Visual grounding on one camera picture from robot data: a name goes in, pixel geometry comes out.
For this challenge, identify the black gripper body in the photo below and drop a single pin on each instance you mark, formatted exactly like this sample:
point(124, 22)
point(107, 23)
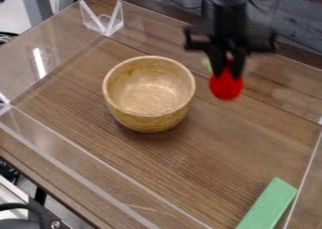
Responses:
point(229, 29)

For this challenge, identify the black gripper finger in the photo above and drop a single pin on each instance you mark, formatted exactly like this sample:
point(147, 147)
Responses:
point(217, 58)
point(239, 57)

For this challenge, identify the red plush fruit green stem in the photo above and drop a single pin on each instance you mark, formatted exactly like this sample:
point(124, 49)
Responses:
point(223, 86)

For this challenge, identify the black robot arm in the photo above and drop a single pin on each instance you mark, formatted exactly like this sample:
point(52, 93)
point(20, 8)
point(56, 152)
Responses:
point(229, 37)

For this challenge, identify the wooden bowl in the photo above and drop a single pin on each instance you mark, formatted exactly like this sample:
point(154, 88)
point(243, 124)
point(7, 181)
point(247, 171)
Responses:
point(148, 92)

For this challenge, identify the green rectangular block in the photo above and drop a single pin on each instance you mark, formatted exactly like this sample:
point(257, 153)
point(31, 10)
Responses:
point(270, 206)

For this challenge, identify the black equipment bottom left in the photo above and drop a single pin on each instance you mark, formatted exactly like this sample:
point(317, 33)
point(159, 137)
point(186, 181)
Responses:
point(33, 217)

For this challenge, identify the clear acrylic enclosure wall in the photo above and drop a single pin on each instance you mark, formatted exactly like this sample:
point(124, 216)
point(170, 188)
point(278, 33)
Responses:
point(190, 178)

